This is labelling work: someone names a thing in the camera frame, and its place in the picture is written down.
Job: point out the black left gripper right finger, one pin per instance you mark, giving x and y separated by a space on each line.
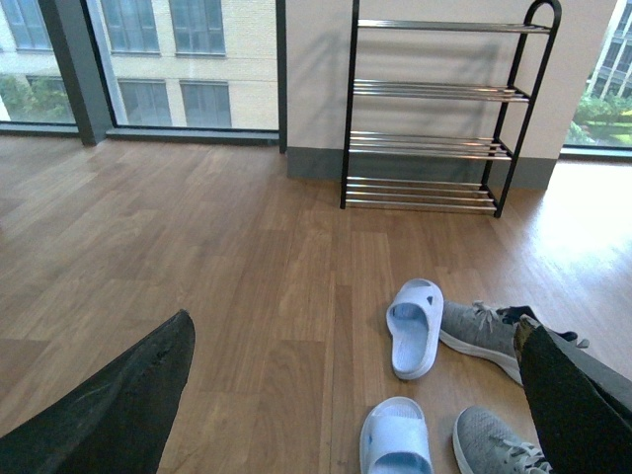
580 407

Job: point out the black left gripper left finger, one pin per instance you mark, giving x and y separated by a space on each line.
118 420

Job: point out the grey sneaker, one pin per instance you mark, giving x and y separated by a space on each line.
484 443
484 331

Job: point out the black metal shoe rack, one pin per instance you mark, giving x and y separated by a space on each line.
499 152

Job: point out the light blue slipper near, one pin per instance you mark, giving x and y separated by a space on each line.
395 439

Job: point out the light blue slipper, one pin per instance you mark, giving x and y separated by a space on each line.
395 439
413 320

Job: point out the light blue slipper far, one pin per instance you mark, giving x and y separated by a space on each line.
413 320

